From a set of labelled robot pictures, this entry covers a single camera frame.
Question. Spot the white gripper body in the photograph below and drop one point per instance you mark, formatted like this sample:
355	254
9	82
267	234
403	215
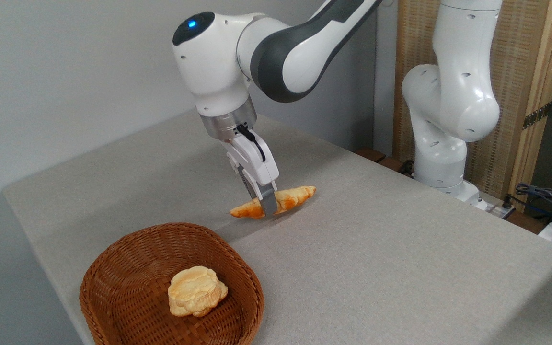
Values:
259	165

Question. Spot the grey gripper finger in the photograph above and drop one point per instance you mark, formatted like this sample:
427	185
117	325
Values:
269	201
245	183

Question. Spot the long golden croissant bread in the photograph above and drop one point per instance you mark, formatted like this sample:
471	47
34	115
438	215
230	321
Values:
295	196

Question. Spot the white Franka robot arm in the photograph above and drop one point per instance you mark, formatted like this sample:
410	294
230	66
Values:
213	67

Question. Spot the round golden bread bun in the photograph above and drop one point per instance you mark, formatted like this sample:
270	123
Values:
194	290

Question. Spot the brown wicker basket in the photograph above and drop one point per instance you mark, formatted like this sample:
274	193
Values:
127	287

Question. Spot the grey tablecloth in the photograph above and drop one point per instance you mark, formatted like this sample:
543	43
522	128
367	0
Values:
376	268

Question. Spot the woven wooden folding screen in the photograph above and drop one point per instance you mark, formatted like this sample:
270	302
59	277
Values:
520	48

